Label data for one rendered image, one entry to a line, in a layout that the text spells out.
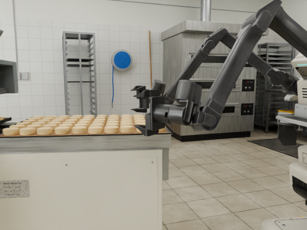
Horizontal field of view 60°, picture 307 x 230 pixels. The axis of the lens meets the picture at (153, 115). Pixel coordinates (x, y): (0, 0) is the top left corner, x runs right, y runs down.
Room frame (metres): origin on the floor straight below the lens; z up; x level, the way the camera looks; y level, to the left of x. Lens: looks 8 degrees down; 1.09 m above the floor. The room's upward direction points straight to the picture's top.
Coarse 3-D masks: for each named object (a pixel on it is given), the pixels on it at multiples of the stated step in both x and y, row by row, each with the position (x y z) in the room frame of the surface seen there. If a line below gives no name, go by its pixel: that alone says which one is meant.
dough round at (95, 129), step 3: (90, 126) 0.94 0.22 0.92; (93, 126) 0.94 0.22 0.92; (96, 126) 0.94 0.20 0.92; (99, 126) 0.94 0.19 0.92; (90, 129) 0.91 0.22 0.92; (93, 129) 0.90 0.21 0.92; (96, 129) 0.91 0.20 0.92; (99, 129) 0.91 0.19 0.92; (90, 132) 0.91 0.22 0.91; (93, 132) 0.90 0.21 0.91; (96, 132) 0.90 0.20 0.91; (99, 132) 0.91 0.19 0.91
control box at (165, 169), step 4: (164, 148) 0.99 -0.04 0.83; (168, 148) 0.99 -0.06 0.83; (164, 152) 0.99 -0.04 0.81; (168, 152) 0.99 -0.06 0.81; (164, 156) 0.99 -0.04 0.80; (168, 156) 0.99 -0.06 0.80; (164, 160) 0.99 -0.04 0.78; (168, 160) 0.99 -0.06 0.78; (164, 164) 0.99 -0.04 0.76; (168, 164) 0.99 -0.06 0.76; (164, 168) 0.99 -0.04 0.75; (168, 168) 0.99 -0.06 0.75; (164, 172) 0.99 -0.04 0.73; (168, 172) 0.99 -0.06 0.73; (164, 176) 0.99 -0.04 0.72; (168, 176) 0.99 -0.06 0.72
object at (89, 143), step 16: (0, 144) 0.89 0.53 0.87; (16, 144) 0.90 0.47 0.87; (32, 144) 0.91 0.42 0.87; (48, 144) 0.91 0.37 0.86; (64, 144) 0.92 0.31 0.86; (80, 144) 0.92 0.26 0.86; (96, 144) 0.93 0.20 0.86; (112, 144) 0.93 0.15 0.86; (128, 144) 0.94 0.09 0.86; (144, 144) 0.95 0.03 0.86; (160, 144) 0.95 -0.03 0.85
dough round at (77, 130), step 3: (75, 126) 0.94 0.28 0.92; (78, 126) 0.94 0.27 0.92; (81, 126) 0.94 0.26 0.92; (84, 126) 0.94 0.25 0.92; (72, 129) 0.91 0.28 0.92; (75, 129) 0.90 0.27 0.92; (78, 129) 0.90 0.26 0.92; (81, 129) 0.90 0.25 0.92; (84, 129) 0.91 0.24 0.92; (72, 132) 0.91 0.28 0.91; (75, 132) 0.90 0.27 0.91; (78, 132) 0.90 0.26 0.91; (81, 132) 0.90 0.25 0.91; (84, 132) 0.91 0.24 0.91
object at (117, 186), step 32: (0, 160) 0.89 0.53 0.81; (32, 160) 0.90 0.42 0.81; (64, 160) 0.91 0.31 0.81; (96, 160) 0.92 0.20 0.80; (128, 160) 0.93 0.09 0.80; (160, 160) 0.94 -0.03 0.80; (0, 192) 0.88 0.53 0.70; (32, 192) 0.89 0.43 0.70; (64, 192) 0.90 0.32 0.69; (96, 192) 0.92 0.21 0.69; (128, 192) 0.93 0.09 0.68; (160, 192) 0.94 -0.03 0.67; (0, 224) 0.88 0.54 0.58; (32, 224) 0.89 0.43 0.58; (64, 224) 0.90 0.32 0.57; (96, 224) 0.92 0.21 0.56; (128, 224) 0.93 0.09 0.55; (160, 224) 0.94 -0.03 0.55
